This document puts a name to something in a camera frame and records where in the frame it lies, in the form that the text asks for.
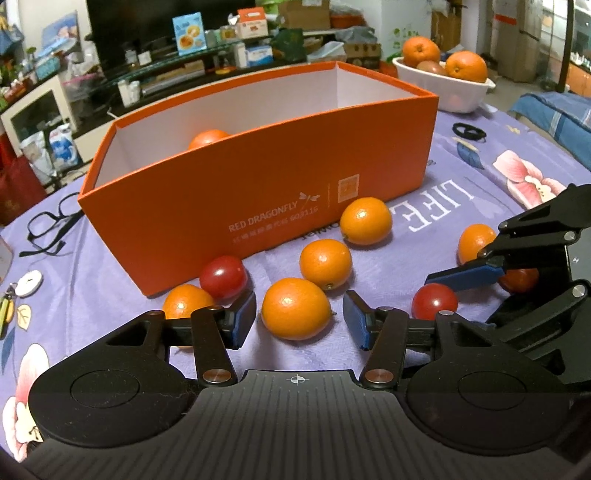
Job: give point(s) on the white and blue bag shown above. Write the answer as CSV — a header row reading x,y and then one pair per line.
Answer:
x,y
64,147

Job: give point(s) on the orange cardboard box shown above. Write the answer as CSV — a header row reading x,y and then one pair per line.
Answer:
x,y
207,217

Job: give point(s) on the small orange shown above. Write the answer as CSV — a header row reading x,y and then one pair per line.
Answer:
x,y
295,308
184,302
325,264
473,240
366,221
519,280

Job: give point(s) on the white printed bag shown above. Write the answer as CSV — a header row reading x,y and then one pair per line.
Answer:
x,y
32,152

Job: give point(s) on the purple floral tablecloth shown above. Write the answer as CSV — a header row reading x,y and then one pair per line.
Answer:
x,y
115,295

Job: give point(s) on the printed cardboard carton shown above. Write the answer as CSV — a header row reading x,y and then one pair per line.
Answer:
x,y
362,50

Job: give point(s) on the red tomato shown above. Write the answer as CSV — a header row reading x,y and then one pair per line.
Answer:
x,y
223,277
434,300

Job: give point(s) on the orange with stem dimple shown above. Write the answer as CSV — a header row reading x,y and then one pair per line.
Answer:
x,y
420,51
466,67

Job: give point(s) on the tall cardboard box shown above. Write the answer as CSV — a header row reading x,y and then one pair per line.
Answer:
x,y
445,27

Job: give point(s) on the clear plastic container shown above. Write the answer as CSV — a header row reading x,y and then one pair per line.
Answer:
x,y
325,50

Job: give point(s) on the white glass-door cabinet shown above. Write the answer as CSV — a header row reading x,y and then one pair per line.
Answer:
x,y
37,115

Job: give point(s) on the blue and white box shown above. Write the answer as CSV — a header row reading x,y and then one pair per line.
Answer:
x,y
259,56

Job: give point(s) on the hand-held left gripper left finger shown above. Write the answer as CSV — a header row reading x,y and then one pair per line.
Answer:
x,y
242,318

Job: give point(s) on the red tote bag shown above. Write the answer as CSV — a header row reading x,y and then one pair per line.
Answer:
x,y
18,189

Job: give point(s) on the orange and white carton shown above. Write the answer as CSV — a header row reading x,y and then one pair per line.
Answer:
x,y
251,25

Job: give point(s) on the black television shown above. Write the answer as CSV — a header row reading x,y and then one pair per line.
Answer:
x,y
138,27

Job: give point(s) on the reddish brown mango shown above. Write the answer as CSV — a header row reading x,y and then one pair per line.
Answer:
x,y
431,68

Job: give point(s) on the blue snack bag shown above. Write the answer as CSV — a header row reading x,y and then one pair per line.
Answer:
x,y
189,32

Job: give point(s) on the white plastic basket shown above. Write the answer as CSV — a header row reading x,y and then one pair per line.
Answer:
x,y
443,90

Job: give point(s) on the large orange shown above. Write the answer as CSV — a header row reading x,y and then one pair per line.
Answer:
x,y
207,140

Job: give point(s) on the blue cloth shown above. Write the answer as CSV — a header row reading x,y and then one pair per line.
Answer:
x,y
554,110

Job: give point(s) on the white round tag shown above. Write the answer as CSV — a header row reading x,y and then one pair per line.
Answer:
x,y
30,281

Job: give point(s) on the black eyeglasses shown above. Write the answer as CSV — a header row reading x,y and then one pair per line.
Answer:
x,y
59,213

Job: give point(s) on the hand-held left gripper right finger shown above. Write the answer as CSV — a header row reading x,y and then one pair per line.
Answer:
x,y
355,318

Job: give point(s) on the dark green bag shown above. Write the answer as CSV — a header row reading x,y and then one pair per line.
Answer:
x,y
288,44

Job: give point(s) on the unframed painting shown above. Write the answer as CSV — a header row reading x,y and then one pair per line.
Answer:
x,y
60,27

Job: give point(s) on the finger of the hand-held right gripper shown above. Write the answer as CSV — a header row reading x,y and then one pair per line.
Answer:
x,y
545,318
471,274

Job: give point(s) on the brown cardboard box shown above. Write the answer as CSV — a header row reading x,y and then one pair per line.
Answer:
x,y
304,14

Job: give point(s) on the white television stand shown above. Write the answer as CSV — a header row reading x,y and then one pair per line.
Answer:
x,y
92,129

